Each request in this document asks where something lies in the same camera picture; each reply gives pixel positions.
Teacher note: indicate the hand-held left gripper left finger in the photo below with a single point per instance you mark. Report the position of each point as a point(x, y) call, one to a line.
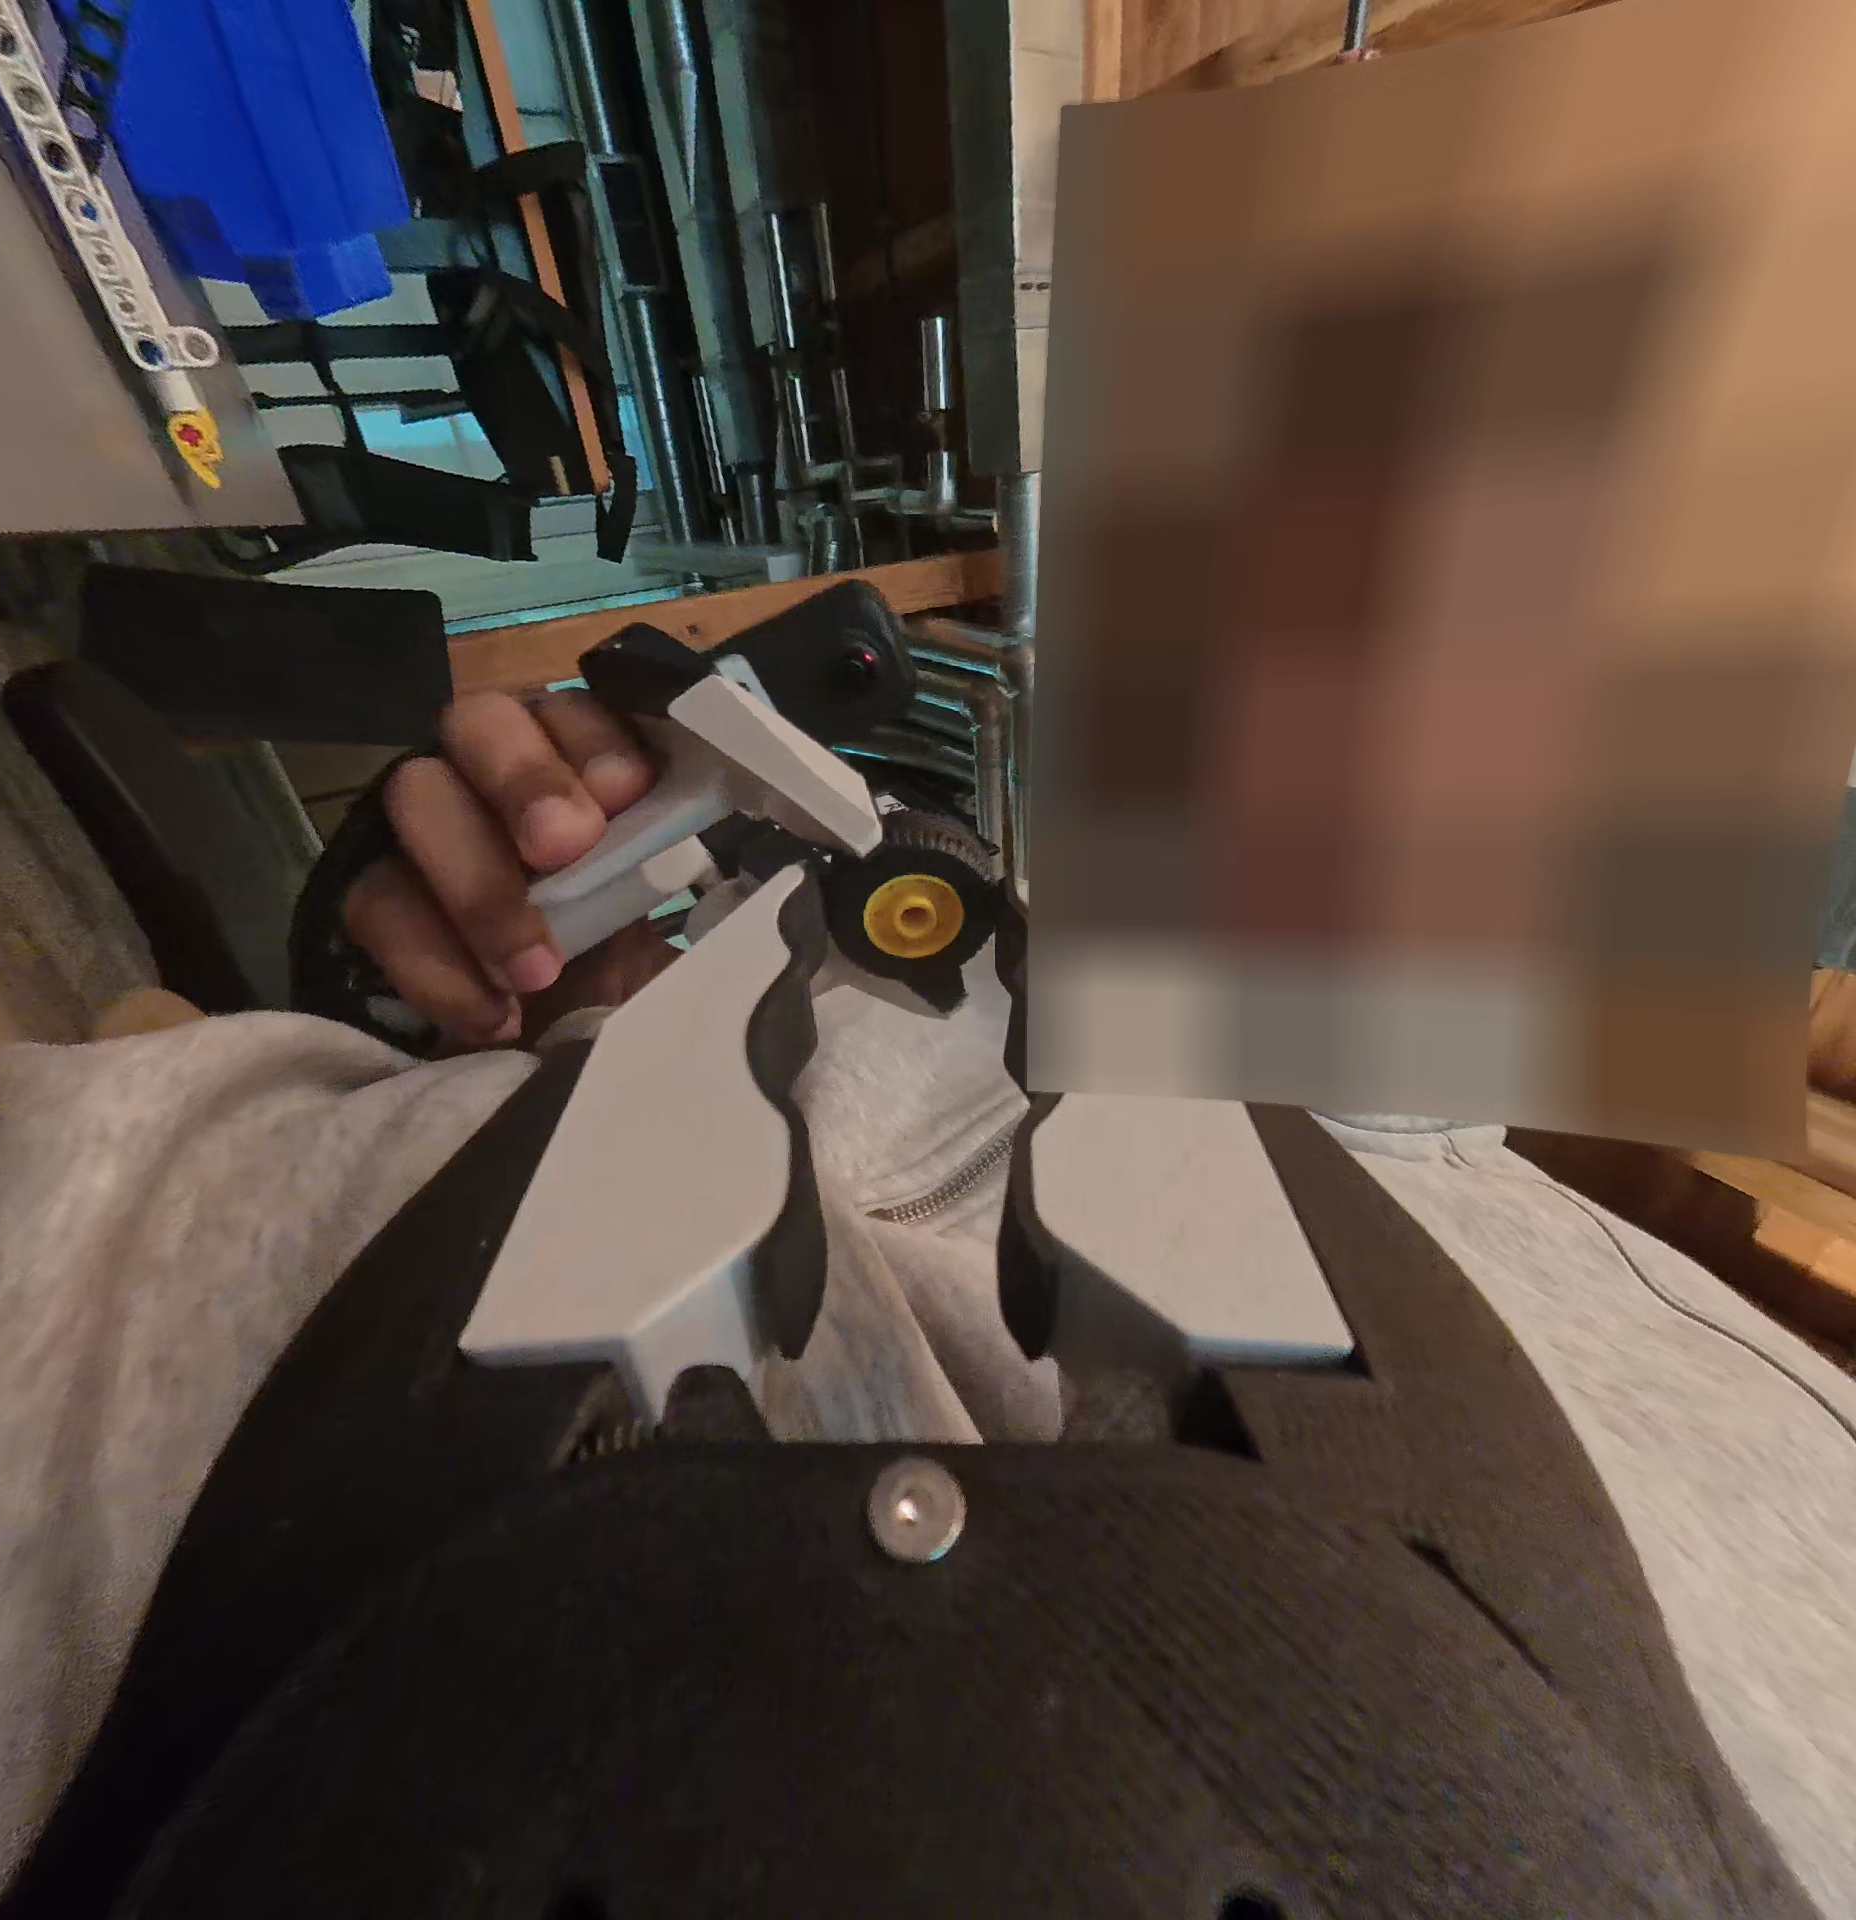
point(644, 1170)

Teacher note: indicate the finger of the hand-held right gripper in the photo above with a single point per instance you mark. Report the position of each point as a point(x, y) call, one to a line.
point(785, 766)

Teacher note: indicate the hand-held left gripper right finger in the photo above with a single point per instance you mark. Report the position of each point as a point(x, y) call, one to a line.
point(1182, 1231)

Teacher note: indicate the lego wheel with yellow hub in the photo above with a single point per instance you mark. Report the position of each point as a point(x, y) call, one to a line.
point(915, 909)

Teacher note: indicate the yellow lego piece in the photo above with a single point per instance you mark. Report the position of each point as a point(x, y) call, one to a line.
point(198, 445)

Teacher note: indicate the white lego technic beam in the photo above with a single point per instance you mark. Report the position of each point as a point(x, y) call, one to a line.
point(81, 196)

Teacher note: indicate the person's right hand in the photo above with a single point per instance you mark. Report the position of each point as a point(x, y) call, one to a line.
point(463, 841)

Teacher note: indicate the wooden beam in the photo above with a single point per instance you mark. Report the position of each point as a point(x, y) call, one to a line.
point(718, 608)

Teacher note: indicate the grey metal pipe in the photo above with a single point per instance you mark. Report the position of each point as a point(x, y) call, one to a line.
point(1017, 674)

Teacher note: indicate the row of metal tubes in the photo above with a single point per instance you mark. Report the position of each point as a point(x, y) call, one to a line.
point(763, 301)

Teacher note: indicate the grey zip sweatshirt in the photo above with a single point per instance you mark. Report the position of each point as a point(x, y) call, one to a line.
point(193, 1231)

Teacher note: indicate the black chair armrest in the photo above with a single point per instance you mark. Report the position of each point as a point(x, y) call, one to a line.
point(268, 652)

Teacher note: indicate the black office chair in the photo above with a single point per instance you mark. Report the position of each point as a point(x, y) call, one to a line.
point(134, 810)

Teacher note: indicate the blue cloth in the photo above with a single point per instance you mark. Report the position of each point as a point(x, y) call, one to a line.
point(252, 135)

